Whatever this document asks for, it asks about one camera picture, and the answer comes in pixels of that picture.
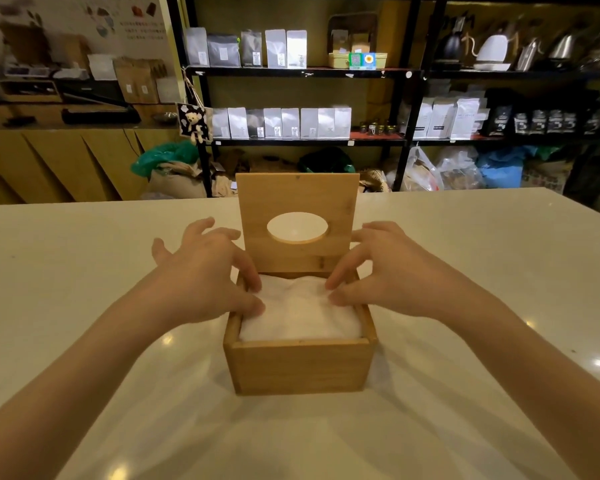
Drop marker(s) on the person's right hand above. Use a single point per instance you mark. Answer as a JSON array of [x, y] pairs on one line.
[[405, 279]]

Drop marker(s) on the person's left hand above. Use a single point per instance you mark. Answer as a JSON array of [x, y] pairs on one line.
[[195, 279]]

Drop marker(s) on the person's left little finger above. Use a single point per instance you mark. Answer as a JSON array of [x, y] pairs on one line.
[[161, 250]]

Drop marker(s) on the person's right middle finger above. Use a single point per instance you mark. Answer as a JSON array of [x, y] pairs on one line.
[[366, 235]]

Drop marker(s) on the person's right thumb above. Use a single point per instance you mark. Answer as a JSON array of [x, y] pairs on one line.
[[347, 297]]

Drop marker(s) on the person's left thumb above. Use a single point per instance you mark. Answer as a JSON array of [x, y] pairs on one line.
[[245, 305]]

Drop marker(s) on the person's left middle finger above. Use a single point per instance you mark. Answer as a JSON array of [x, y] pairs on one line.
[[224, 234]]

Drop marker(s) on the white tissue stack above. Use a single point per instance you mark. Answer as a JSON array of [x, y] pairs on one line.
[[300, 312]]

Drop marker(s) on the person's right forearm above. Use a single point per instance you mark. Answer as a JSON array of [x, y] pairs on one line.
[[540, 374]]

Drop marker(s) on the person's left forearm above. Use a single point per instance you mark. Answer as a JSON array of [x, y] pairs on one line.
[[75, 389]]

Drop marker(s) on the brown burlap sack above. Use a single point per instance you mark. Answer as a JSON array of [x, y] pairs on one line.
[[177, 182]]

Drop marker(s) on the wooden tissue box with lid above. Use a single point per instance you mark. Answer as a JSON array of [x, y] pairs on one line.
[[300, 364]]

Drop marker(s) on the dark green bag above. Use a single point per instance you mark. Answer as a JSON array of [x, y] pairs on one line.
[[327, 159]]

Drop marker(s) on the green plastic bag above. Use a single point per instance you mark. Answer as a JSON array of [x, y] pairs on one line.
[[162, 157]]

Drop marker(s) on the small glass jars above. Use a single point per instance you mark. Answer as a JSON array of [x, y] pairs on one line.
[[377, 127]]

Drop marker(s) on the crumpled clear plastic bag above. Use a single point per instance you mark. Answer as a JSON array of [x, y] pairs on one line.
[[460, 172]]

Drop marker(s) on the hanging bear charm card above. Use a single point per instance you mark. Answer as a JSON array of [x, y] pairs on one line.
[[194, 122]]

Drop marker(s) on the row of pale coffee pouches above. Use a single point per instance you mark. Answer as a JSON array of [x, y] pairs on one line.
[[285, 123]]

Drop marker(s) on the small metal bowl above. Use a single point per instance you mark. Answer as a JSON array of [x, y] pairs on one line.
[[166, 117]]

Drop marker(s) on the wooden counter cabinet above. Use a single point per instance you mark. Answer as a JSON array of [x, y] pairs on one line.
[[55, 164]]

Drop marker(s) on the tall white printed bags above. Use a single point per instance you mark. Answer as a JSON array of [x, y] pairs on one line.
[[447, 118]]

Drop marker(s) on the black sealing machine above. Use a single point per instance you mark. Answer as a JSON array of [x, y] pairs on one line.
[[100, 115]]

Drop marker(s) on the blue plastic bag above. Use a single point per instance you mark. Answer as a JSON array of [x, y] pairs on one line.
[[502, 167]]

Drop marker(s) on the brown paper bags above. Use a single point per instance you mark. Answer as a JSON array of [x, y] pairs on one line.
[[137, 82]]

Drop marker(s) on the black metal shelf rack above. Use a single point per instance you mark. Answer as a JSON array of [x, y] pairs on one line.
[[420, 72]]

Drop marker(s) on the yellow box with cards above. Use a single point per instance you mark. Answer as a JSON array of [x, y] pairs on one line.
[[357, 60]]

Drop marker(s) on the wide grey coffee bag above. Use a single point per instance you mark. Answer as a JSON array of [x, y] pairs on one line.
[[223, 50]]

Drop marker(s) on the dark grey coffee bag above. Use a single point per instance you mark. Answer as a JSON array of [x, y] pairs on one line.
[[251, 48]]

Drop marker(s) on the silver coffee bag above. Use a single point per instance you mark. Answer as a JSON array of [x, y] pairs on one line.
[[197, 46]]

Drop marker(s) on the printed burlap sack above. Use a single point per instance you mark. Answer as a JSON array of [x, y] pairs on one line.
[[547, 174]]

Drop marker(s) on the white coffee bag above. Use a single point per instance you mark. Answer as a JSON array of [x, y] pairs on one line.
[[275, 48], [296, 48]]

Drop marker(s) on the white paper bag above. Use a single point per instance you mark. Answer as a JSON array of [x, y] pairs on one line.
[[101, 66]]

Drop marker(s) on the black gooseneck kettle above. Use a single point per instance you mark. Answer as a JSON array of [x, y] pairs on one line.
[[451, 47]]

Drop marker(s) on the row of small black bags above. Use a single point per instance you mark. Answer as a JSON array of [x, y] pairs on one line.
[[545, 122]]

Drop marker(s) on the white gooseneck kettle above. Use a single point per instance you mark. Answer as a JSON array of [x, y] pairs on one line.
[[492, 49]]

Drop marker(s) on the slim steel kettle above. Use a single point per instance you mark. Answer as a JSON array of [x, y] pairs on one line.
[[527, 54]]

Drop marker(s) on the round steel kettle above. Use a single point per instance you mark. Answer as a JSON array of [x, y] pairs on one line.
[[561, 46]]

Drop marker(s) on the dark steel kettle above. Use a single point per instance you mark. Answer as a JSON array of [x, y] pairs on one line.
[[597, 47]]

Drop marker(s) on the wall poster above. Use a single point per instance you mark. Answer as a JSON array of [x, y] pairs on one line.
[[80, 19]]

